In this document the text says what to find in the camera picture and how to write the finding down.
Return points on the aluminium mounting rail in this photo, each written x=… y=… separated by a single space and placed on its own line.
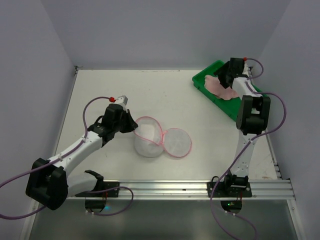
x=191 y=190

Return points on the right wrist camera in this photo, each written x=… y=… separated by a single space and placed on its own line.
x=246 y=68

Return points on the pink bra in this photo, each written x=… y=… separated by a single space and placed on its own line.
x=213 y=85

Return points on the white garment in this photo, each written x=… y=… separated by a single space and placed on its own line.
x=147 y=131

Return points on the white mesh laundry bag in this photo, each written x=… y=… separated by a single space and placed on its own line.
x=173 y=141

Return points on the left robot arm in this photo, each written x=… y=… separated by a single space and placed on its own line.
x=50 y=182

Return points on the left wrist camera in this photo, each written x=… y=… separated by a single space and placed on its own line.
x=122 y=100

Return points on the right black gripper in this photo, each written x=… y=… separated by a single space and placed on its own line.
x=223 y=75

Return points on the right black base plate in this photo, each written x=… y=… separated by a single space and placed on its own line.
x=230 y=187

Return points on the green plastic tray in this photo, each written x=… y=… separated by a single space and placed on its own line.
x=243 y=87

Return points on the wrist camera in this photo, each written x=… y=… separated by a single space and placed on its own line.
x=122 y=100
x=246 y=68

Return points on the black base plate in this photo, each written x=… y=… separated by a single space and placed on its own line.
x=113 y=189
x=230 y=187

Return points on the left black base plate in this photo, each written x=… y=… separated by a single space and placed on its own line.
x=113 y=189

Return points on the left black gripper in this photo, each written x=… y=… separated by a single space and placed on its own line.
x=127 y=120

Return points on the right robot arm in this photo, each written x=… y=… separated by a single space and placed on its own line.
x=252 y=120

